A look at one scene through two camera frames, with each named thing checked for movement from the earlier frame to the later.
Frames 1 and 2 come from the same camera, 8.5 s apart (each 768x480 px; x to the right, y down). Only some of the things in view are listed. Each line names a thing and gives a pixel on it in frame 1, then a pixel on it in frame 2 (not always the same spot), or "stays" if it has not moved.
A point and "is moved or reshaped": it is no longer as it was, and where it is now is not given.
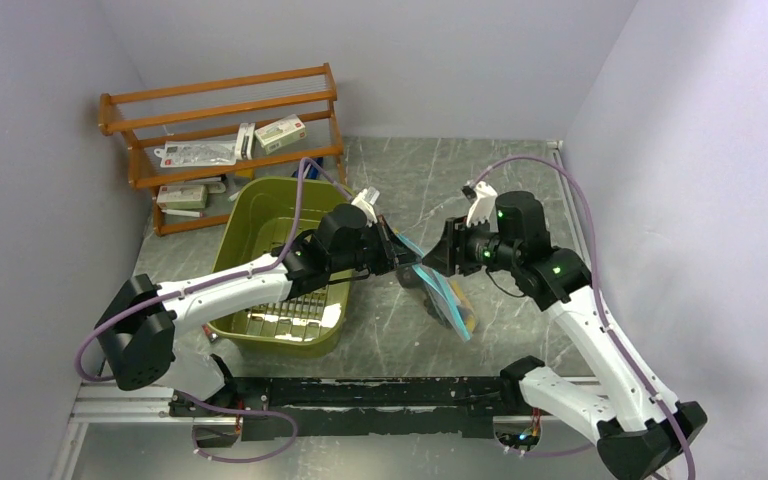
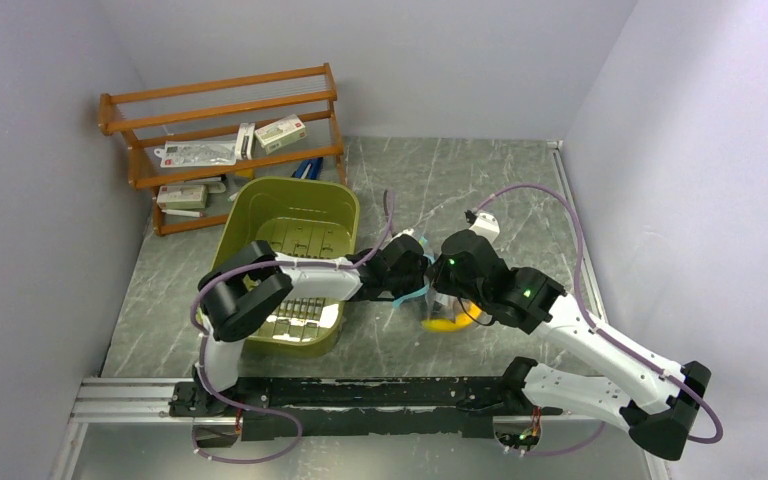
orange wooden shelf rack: (190, 146) stays
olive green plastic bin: (257, 223) stays
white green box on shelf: (282, 133) stays
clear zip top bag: (446, 293) is moved or reshaped
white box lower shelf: (182, 196) stays
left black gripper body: (374, 251) → (400, 286)
